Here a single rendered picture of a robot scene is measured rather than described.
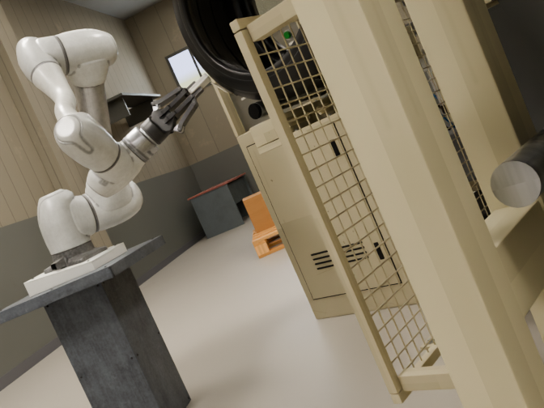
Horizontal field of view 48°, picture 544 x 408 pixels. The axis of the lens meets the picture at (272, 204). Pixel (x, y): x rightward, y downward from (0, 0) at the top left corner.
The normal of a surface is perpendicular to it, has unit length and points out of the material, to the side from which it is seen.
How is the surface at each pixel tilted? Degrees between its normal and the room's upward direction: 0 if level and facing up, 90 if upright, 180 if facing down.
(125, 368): 90
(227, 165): 90
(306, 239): 90
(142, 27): 90
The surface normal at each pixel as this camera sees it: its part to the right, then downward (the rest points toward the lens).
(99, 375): -0.17, 0.16
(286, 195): -0.60, 0.32
